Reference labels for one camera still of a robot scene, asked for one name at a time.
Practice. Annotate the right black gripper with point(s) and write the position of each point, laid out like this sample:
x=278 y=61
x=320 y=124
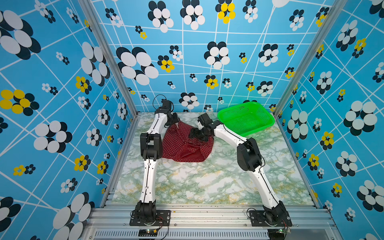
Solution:
x=195 y=130

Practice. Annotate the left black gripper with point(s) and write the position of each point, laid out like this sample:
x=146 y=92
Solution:
x=175 y=119

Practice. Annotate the red polka dot skirt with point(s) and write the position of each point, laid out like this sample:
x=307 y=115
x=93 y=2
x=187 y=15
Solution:
x=179 y=147

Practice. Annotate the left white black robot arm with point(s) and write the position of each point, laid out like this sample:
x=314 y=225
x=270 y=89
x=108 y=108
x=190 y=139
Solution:
x=152 y=151

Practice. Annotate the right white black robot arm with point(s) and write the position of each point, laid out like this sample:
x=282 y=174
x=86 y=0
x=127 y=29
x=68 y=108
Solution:
x=249 y=159

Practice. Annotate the green plastic basket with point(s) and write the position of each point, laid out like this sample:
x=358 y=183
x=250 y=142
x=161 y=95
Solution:
x=246 y=119

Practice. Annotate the left green circuit board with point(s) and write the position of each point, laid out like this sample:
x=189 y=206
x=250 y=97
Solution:
x=148 y=233

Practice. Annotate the green circuit board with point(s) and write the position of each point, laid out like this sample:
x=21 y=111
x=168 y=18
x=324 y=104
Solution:
x=277 y=235
x=148 y=233

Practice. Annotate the right green circuit board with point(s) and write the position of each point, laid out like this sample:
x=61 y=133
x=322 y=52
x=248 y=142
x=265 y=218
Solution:
x=277 y=235

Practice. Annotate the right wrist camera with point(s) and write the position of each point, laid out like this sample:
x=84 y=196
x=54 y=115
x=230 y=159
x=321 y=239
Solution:
x=205 y=120

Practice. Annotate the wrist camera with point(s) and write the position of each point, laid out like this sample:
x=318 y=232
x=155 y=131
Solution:
x=205 y=120
x=167 y=105

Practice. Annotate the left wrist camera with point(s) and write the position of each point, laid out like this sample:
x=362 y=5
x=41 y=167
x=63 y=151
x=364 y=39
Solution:
x=167 y=105

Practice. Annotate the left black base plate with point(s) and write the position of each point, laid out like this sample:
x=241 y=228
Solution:
x=157 y=219

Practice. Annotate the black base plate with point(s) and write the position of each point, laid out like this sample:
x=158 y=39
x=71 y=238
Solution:
x=267 y=219
x=157 y=219

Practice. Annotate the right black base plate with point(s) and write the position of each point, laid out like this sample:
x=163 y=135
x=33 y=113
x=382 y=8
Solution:
x=267 y=219

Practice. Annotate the aluminium front rail frame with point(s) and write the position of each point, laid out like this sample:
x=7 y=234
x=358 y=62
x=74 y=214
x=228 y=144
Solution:
x=210 y=222

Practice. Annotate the left aluminium corner post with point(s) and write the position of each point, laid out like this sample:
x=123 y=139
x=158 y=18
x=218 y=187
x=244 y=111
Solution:
x=102 y=41

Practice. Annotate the aluminium corner post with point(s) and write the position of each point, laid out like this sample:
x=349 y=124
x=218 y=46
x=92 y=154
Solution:
x=102 y=41
x=335 y=11

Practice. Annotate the right aluminium corner post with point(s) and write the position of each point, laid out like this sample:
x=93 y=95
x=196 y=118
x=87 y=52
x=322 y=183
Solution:
x=335 y=11

